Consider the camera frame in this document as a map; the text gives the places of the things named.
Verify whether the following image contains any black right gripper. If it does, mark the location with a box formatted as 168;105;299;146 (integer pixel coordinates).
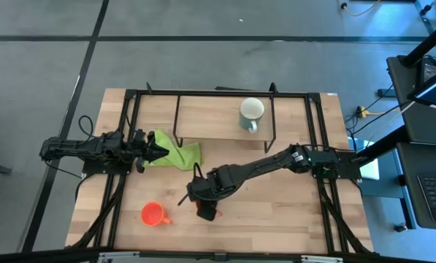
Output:
177;175;219;222

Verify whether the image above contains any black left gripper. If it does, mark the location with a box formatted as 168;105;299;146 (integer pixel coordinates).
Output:
129;128;170;173

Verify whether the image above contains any orange plastic cup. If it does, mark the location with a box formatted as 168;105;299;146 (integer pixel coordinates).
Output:
140;202;172;227

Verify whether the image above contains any green cloth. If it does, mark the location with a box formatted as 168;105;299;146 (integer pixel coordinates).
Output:
142;128;203;172

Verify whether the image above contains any white paper sheet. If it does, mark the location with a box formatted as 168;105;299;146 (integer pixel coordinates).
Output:
359;158;380;181

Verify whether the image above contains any yellow power plug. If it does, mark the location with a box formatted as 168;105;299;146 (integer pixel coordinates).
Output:
355;105;387;118

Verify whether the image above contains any black diagonal pole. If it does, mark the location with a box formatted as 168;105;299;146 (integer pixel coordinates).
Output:
399;16;436;69
350;124;410;164

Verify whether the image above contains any black side desk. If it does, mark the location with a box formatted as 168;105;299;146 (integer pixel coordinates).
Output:
386;54;436;232

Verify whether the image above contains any tilted monitor screen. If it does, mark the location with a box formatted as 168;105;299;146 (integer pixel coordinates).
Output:
406;62;436;111

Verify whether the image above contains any black right gripper cable loop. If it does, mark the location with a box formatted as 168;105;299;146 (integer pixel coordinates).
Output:
192;162;205;180

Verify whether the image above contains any wooden shelf with black frame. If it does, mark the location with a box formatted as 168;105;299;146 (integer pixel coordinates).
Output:
172;94;278;154

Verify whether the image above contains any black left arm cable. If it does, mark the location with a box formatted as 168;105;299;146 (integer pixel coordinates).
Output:
77;115;95;142

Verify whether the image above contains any green mug with white handle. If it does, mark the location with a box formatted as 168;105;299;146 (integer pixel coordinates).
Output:
238;96;266;134

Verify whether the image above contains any black metal table frame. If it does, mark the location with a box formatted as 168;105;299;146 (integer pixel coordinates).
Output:
66;81;372;256

